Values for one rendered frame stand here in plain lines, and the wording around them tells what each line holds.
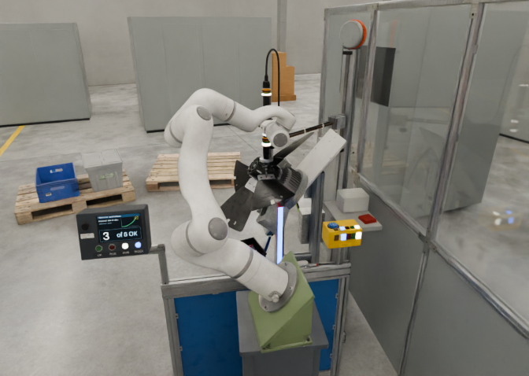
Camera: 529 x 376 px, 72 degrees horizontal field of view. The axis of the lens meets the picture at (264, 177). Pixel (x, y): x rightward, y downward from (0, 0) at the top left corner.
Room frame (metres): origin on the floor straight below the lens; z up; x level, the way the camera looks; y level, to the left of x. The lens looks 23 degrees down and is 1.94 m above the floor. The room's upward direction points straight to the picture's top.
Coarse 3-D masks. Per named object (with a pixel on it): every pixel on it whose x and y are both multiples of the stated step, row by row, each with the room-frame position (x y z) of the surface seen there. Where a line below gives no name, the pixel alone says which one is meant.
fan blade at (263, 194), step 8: (264, 184) 1.70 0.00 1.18; (272, 184) 1.70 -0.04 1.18; (280, 184) 1.70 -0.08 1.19; (256, 192) 1.65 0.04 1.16; (264, 192) 1.63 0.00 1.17; (272, 192) 1.62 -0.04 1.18; (280, 192) 1.61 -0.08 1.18; (288, 192) 1.60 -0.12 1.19; (256, 200) 1.59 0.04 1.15; (264, 200) 1.57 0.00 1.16; (280, 200) 1.54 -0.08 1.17; (256, 208) 1.54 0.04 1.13
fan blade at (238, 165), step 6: (240, 162) 2.10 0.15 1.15; (240, 168) 2.08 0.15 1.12; (246, 168) 2.01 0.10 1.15; (234, 174) 2.15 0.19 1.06; (240, 174) 2.06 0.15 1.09; (246, 174) 2.00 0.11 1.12; (234, 180) 2.13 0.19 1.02; (240, 180) 2.06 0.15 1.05; (246, 180) 2.01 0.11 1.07; (240, 186) 2.05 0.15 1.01
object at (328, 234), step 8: (328, 224) 1.49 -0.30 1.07; (344, 224) 1.49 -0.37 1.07; (352, 224) 1.49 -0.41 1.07; (328, 232) 1.43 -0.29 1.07; (336, 232) 1.42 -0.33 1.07; (344, 232) 1.43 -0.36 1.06; (352, 232) 1.44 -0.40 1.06; (328, 240) 1.42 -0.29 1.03; (344, 240) 1.43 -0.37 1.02; (352, 240) 1.44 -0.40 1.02; (360, 240) 1.44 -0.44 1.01; (328, 248) 1.42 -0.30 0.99
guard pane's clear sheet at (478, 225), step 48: (336, 48) 2.90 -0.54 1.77; (384, 48) 2.16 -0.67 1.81; (432, 48) 1.72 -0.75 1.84; (480, 48) 1.43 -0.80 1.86; (528, 48) 1.22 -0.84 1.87; (336, 96) 2.83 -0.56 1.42; (384, 96) 2.10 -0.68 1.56; (432, 96) 1.66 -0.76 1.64; (480, 96) 1.38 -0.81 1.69; (528, 96) 1.18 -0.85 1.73; (384, 144) 2.03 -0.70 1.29; (432, 144) 1.60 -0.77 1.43; (480, 144) 1.32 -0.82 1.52; (528, 144) 1.13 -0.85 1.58; (384, 192) 1.95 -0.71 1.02; (432, 192) 1.54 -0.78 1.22; (480, 192) 1.27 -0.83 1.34; (528, 192) 1.08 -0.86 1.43; (480, 240) 1.21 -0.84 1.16; (528, 240) 1.03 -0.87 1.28; (528, 288) 0.98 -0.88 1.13
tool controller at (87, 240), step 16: (96, 208) 1.34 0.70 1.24; (112, 208) 1.33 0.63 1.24; (128, 208) 1.32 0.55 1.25; (144, 208) 1.31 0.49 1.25; (80, 224) 1.25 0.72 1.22; (96, 224) 1.26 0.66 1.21; (112, 224) 1.26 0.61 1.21; (128, 224) 1.27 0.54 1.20; (144, 224) 1.28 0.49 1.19; (80, 240) 1.23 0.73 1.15; (96, 240) 1.24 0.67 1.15; (128, 240) 1.25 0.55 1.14; (144, 240) 1.26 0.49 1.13; (96, 256) 1.22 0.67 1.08; (112, 256) 1.23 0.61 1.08
